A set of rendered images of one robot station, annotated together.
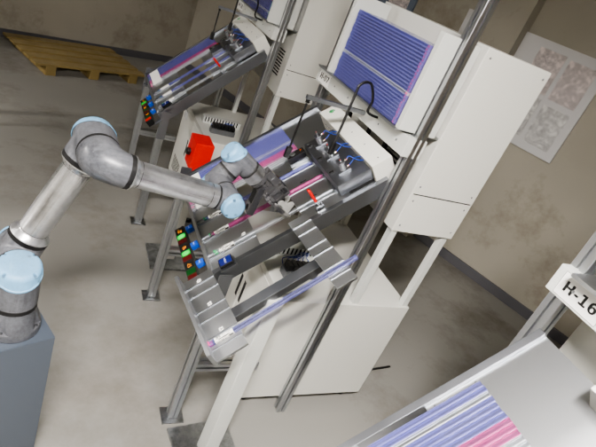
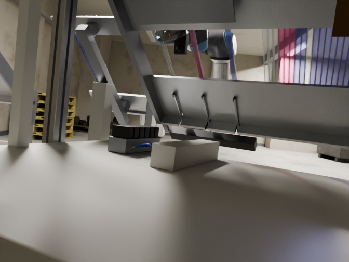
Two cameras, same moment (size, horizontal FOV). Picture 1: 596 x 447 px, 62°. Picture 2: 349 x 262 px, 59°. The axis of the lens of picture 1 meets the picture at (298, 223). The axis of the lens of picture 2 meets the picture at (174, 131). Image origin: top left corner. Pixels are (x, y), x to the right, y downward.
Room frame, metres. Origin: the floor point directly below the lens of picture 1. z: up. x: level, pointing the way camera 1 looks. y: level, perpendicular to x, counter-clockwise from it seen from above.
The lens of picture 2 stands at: (2.51, -0.42, 0.72)
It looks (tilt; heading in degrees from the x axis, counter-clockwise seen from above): 3 degrees down; 148
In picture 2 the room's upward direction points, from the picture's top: 6 degrees clockwise
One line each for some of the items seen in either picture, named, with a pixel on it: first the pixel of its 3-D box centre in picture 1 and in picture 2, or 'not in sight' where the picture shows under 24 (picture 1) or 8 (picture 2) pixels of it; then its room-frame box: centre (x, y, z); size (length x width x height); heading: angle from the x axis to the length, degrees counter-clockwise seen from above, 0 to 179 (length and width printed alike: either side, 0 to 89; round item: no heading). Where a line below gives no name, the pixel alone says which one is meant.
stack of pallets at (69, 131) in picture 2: not in sight; (45, 115); (-3.74, 0.64, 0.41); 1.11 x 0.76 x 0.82; 145
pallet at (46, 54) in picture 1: (76, 59); not in sight; (4.90, 2.78, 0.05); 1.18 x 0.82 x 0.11; 145
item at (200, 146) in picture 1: (184, 202); not in sight; (2.41, 0.63, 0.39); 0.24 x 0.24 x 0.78; 32
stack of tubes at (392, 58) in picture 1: (388, 66); not in sight; (1.94, -0.08, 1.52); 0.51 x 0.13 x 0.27; 32
